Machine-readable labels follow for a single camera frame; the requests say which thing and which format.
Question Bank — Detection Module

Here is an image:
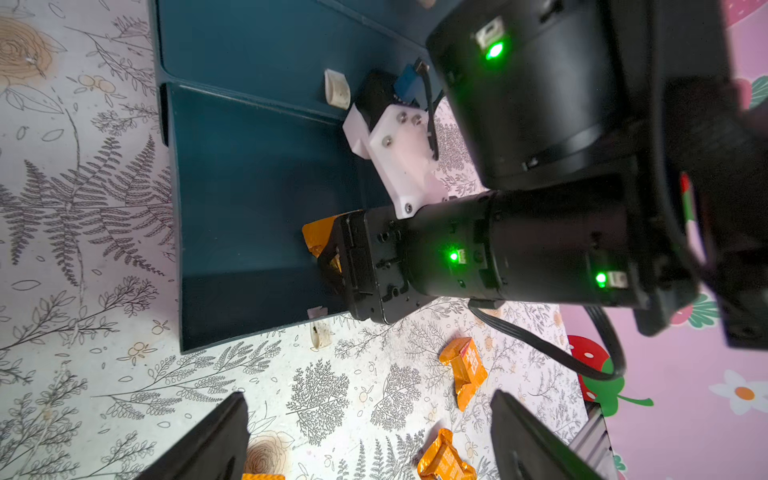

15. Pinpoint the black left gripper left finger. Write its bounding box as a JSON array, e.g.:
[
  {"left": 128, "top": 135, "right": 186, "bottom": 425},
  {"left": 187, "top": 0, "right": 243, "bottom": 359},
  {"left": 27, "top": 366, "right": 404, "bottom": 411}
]
[{"left": 137, "top": 392, "right": 250, "bottom": 480}]

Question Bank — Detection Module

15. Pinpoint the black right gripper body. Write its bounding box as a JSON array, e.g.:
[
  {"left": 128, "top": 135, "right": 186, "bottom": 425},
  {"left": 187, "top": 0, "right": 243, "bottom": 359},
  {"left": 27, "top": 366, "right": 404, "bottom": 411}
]
[{"left": 326, "top": 175, "right": 660, "bottom": 324}]

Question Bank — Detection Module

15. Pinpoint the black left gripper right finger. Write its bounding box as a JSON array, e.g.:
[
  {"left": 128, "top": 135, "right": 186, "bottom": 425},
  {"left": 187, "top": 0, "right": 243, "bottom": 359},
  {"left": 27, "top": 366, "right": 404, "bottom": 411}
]
[{"left": 491, "top": 390, "right": 600, "bottom": 480}]

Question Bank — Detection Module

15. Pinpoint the orange cookie packet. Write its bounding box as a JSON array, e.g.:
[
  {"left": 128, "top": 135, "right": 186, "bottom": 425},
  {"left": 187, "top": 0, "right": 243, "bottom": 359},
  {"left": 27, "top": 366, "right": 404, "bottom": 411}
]
[
  {"left": 417, "top": 429, "right": 477, "bottom": 480},
  {"left": 301, "top": 215, "right": 342, "bottom": 274},
  {"left": 241, "top": 473, "right": 285, "bottom": 480},
  {"left": 439, "top": 337, "right": 488, "bottom": 412}
]

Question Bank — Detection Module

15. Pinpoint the teal drawer cabinet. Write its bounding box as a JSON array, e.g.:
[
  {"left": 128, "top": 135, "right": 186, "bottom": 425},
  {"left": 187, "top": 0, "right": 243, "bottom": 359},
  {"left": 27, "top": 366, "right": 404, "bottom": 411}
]
[{"left": 148, "top": 1, "right": 454, "bottom": 353}]

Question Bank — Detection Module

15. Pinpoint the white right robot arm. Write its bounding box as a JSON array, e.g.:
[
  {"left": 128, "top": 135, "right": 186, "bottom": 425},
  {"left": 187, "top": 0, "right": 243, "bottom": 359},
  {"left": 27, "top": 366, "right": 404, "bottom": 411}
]
[{"left": 319, "top": 1, "right": 767, "bottom": 349}]

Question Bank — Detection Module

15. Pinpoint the aluminium front rail frame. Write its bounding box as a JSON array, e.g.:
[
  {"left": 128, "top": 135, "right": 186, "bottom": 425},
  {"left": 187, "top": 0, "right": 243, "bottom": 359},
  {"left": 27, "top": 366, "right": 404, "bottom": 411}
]
[{"left": 569, "top": 403, "right": 620, "bottom": 480}]

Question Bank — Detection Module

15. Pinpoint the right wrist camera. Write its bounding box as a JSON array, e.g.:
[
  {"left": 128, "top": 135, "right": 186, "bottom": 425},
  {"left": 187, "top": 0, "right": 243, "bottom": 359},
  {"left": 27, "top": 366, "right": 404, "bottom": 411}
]
[{"left": 343, "top": 59, "right": 448, "bottom": 220}]

